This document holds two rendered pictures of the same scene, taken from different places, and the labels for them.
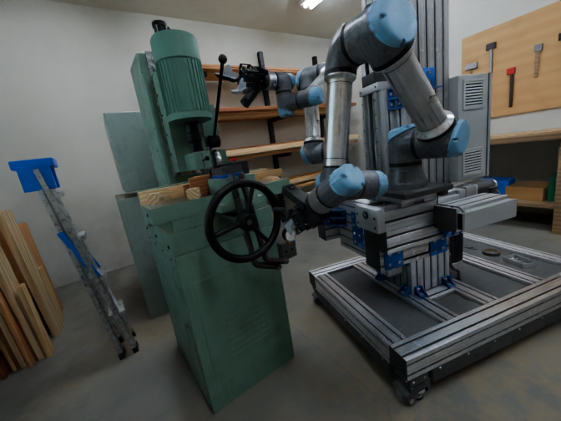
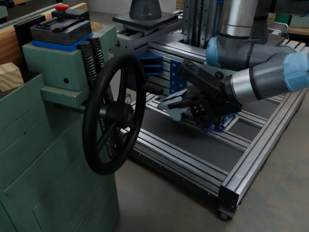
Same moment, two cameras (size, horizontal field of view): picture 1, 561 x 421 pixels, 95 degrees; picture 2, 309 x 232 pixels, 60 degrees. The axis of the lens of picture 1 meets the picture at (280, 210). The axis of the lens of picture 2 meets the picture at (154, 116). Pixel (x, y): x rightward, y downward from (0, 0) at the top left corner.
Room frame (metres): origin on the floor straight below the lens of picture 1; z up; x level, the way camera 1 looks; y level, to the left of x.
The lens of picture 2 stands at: (0.39, 0.35, 1.18)
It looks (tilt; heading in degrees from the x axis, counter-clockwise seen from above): 36 degrees down; 325
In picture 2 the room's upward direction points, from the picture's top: straight up
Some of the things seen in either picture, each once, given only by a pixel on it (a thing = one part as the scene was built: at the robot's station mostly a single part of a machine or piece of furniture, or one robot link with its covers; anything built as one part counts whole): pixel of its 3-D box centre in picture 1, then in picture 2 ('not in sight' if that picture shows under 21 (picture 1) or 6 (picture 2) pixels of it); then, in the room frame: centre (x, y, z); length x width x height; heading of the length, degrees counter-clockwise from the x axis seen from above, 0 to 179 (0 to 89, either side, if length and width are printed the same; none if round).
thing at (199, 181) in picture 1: (220, 181); (31, 43); (1.09, 0.23, 0.94); 0.26 x 0.01 x 0.07; 124
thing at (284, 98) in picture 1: (288, 103); not in sight; (1.28, -0.11, 1.23); 0.11 x 0.08 x 0.11; 58
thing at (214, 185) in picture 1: (232, 187); (69, 57); (1.00, 0.17, 0.91); 0.15 x 0.14 x 0.09; 124
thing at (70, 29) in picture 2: (230, 169); (65, 26); (1.00, 0.16, 0.99); 0.13 x 0.11 x 0.06; 124
